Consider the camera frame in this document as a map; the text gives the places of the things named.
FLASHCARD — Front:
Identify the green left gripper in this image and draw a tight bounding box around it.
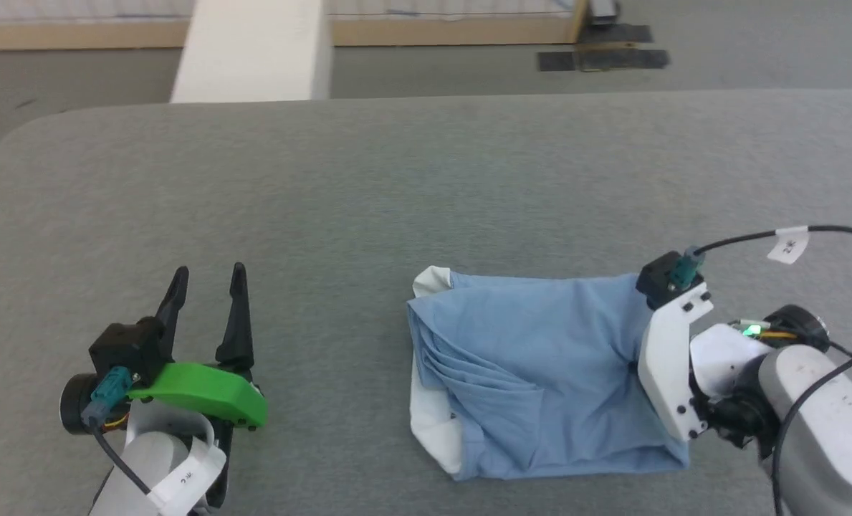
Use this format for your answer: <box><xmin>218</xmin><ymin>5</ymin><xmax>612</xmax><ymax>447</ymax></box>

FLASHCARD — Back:
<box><xmin>128</xmin><ymin>262</ymin><xmax>269</xmax><ymax>431</ymax></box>

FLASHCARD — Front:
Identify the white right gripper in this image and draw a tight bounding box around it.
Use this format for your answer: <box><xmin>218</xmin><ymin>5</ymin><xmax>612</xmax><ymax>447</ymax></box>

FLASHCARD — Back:
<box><xmin>637</xmin><ymin>286</ymin><xmax>714</xmax><ymax>442</ymax></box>

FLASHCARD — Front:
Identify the light blue polo shirt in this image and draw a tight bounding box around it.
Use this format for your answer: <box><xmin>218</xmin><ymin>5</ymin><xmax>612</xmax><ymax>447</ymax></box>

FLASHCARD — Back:
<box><xmin>406</xmin><ymin>265</ymin><xmax>691</xmax><ymax>482</ymax></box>

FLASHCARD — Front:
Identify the grey fabric sofa seat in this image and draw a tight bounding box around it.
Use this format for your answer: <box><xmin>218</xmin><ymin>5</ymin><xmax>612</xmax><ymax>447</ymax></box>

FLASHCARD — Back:
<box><xmin>0</xmin><ymin>89</ymin><xmax>852</xmax><ymax>516</ymax></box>

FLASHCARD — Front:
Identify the grey metal partition foot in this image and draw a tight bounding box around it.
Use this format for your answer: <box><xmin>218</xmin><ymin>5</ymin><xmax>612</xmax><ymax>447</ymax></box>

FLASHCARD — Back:
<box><xmin>587</xmin><ymin>0</ymin><xmax>621</xmax><ymax>27</ymax></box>

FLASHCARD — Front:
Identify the lemon print partition screen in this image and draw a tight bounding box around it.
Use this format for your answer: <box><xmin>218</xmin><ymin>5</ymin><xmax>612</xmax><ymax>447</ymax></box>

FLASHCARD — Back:
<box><xmin>0</xmin><ymin>0</ymin><xmax>590</xmax><ymax>52</ymax></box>

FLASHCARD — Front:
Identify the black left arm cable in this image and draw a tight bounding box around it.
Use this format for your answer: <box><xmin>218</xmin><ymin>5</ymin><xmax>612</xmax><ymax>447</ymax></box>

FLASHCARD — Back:
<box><xmin>82</xmin><ymin>367</ymin><xmax>156</xmax><ymax>497</ymax></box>

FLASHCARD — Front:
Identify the white right cable label tag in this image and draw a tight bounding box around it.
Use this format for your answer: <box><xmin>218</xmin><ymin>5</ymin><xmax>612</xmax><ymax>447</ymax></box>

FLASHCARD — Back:
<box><xmin>767</xmin><ymin>226</ymin><xmax>810</xmax><ymax>265</ymax></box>

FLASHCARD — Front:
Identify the white box pedestal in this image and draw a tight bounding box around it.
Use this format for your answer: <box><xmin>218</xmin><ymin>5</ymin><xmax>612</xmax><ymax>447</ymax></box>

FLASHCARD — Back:
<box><xmin>170</xmin><ymin>0</ymin><xmax>334</xmax><ymax>104</ymax></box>

